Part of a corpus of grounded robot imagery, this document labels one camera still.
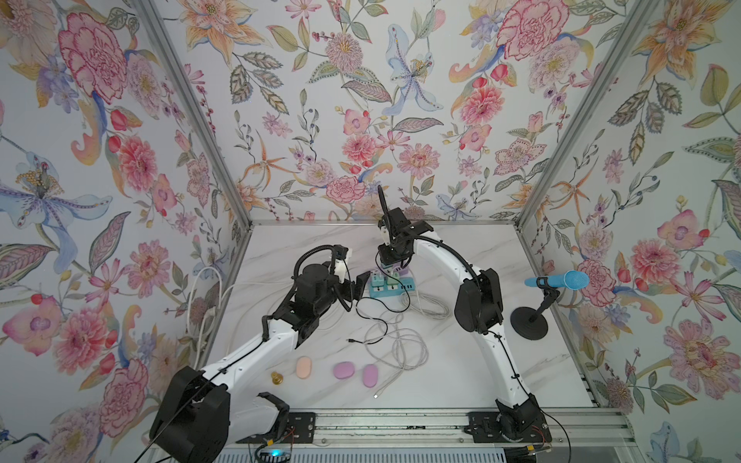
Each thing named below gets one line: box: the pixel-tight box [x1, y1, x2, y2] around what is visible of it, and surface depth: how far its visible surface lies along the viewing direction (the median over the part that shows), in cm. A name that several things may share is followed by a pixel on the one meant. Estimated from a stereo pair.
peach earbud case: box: [296, 355, 312, 380], surface depth 86 cm
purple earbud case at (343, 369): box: [332, 360, 356, 380], surface depth 85 cm
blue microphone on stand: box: [510, 270, 591, 341], surface depth 91 cm
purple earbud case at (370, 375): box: [362, 363, 379, 388], surface depth 84 cm
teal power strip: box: [368, 276, 416, 299], surface depth 100 cm
